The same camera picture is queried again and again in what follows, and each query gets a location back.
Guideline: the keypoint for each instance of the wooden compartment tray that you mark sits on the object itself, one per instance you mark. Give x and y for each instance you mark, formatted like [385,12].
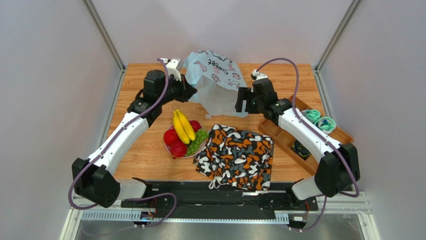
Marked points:
[284,140]

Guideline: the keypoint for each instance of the teal white sock roll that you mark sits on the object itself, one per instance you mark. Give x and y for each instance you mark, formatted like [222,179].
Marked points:
[326,124]

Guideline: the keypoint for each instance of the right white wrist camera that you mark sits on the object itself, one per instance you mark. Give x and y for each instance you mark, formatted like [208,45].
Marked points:
[256,75]

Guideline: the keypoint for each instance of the red apple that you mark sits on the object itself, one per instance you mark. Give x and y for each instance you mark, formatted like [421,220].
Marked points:
[178,149]
[170,137]
[195,125]

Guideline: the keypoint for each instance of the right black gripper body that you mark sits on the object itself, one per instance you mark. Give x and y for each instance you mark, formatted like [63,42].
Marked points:
[242,102]

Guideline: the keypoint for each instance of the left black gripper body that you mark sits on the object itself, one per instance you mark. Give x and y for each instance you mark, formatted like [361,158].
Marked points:
[175,90]

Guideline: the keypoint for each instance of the light blue plastic bag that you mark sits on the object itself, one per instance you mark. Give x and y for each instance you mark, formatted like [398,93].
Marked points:
[217,79]

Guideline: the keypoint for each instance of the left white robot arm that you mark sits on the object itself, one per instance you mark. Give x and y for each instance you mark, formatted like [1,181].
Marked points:
[93,177]

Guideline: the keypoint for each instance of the camouflage patterned cloth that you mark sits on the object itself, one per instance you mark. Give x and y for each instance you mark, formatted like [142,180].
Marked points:
[238,158]

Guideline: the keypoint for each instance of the red apple left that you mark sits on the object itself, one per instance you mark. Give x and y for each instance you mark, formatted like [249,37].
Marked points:
[170,137]

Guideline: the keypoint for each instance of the green grape bunch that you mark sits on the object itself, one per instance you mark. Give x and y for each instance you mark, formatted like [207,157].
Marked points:
[195,146]

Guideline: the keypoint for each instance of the red apple right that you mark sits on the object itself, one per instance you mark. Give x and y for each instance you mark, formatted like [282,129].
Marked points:
[195,125]

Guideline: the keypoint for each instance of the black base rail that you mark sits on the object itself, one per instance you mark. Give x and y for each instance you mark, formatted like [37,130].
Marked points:
[194,200]

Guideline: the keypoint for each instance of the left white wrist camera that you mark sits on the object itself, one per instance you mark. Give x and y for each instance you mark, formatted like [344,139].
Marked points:
[174,65]

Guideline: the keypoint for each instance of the red apple front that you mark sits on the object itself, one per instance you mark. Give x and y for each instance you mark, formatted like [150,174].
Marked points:
[178,149]

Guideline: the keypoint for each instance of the teal sock roll left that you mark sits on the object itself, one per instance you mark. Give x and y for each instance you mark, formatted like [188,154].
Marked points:
[312,115]

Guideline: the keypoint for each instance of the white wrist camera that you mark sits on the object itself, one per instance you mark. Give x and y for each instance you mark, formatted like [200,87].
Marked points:
[174,65]
[256,75]

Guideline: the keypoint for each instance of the pink plate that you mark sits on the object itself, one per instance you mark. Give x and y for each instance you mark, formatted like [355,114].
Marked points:
[177,149]

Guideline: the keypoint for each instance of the yellow banana bunch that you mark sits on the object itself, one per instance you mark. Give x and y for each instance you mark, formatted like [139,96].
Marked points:
[183,127]

